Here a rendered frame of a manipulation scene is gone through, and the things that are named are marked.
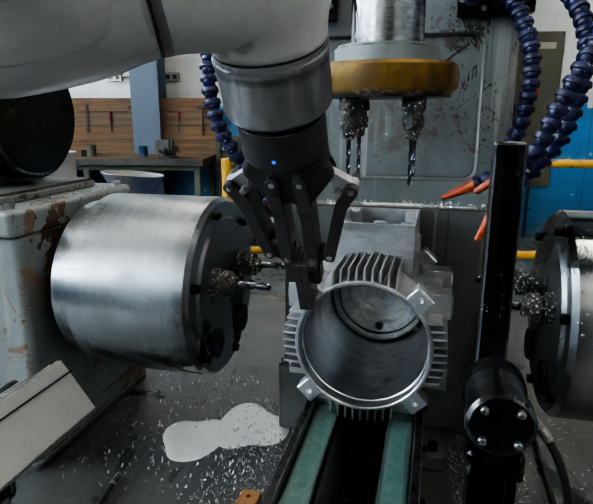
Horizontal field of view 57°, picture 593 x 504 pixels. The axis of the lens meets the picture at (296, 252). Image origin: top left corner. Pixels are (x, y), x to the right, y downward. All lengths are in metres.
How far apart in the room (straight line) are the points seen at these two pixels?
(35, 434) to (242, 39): 0.31
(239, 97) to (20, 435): 0.28
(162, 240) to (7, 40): 0.39
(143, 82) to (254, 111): 5.41
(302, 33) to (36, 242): 0.50
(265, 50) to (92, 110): 5.74
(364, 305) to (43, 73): 0.59
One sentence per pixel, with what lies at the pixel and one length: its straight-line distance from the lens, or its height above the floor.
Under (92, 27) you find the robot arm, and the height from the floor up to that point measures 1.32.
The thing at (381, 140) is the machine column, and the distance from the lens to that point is 0.93.
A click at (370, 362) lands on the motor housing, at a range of 0.78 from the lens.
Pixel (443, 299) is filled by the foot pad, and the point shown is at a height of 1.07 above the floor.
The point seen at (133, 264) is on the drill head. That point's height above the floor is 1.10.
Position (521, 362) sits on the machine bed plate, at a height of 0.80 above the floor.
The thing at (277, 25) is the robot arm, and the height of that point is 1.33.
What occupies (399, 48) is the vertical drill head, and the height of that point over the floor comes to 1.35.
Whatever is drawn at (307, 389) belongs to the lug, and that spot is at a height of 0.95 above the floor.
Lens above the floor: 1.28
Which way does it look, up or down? 14 degrees down
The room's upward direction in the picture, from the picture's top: straight up
